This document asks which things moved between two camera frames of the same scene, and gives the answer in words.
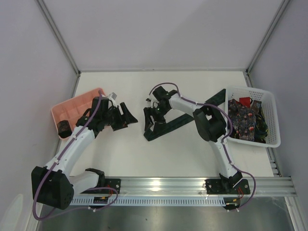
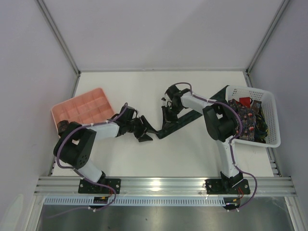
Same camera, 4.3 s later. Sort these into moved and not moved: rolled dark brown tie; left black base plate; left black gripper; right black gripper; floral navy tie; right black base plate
Moved: left black gripper; right black gripper
Not moved: floral navy tie; left black base plate; rolled dark brown tie; right black base plate
